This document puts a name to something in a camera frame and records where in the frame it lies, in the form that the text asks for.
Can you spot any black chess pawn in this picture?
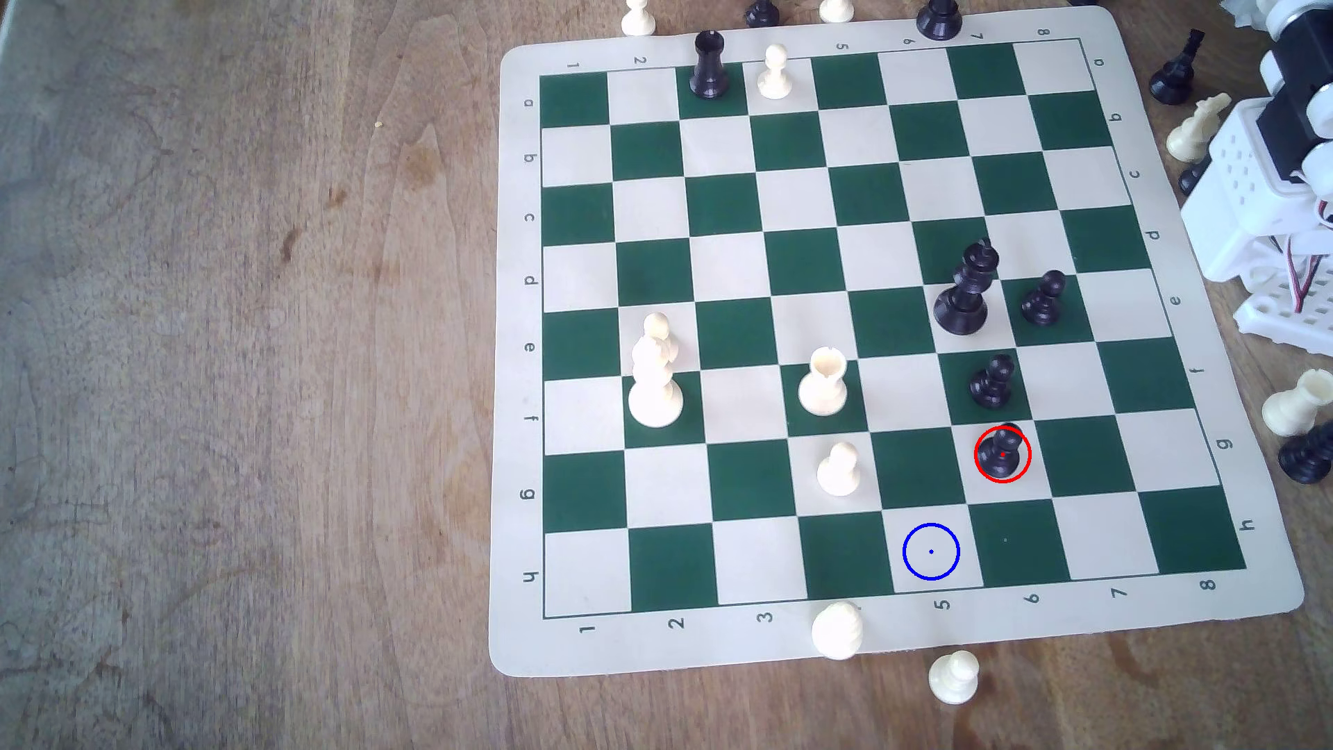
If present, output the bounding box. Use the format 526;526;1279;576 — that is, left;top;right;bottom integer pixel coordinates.
1019;269;1068;328
969;354;1016;410
979;425;1027;481

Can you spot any white chess pawn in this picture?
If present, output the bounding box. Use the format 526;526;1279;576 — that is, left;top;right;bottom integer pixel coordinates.
756;44;795;101
816;442;862;498
928;650;981;706
811;601;866;662

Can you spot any white chess queen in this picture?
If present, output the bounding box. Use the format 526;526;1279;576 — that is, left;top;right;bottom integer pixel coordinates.
626;311;685;429

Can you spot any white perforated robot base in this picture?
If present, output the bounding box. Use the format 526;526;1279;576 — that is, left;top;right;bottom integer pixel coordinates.
1233;255;1333;342

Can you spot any white chess rook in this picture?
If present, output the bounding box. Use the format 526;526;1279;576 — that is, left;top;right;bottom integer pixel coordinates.
1261;369;1333;438
798;348;849;418

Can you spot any black chess rook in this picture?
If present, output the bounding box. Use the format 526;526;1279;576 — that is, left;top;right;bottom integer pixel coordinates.
690;30;731;101

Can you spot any red and white cable bundle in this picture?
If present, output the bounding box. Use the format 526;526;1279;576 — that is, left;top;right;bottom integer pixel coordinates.
1287;231;1333;316

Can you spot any black chess king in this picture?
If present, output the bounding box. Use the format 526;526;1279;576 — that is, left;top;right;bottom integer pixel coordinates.
933;238;1002;337

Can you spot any black chess bishop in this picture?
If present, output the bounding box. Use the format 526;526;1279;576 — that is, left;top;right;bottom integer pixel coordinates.
1148;28;1207;106

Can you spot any green and white chess mat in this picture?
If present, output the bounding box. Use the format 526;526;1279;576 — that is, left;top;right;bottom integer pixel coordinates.
487;5;1306;681

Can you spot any white chess knight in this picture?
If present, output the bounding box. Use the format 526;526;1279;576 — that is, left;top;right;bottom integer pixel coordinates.
1165;92;1233;165

